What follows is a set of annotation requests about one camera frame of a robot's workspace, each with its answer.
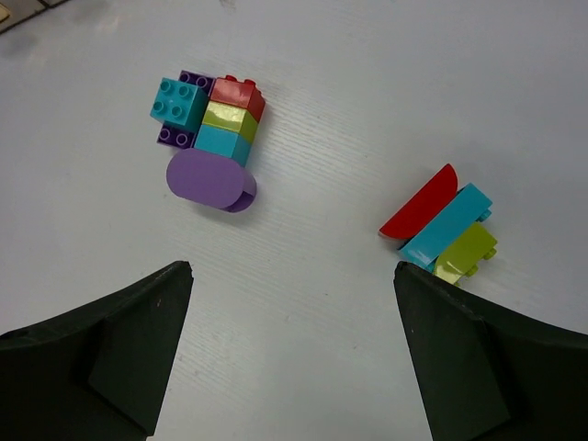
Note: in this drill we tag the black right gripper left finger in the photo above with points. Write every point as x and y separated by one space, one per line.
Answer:
99 371

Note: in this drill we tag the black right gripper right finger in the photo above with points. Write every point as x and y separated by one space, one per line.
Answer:
488 373

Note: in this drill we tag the green arched lego piece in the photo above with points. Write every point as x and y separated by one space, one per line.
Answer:
461 258

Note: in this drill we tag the cyan arched lego piece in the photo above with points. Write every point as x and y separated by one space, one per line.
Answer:
467 206

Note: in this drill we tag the red arched lego piece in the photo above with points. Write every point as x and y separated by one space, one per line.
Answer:
423 206

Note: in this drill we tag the lilac oval lego piece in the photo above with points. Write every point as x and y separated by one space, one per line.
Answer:
211 180

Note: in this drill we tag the green lego brick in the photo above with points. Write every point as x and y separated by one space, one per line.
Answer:
231 118

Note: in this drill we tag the red lego brick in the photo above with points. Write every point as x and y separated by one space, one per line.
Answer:
243 94

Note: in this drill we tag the cyan square lego brick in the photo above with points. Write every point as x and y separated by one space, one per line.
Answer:
179 105

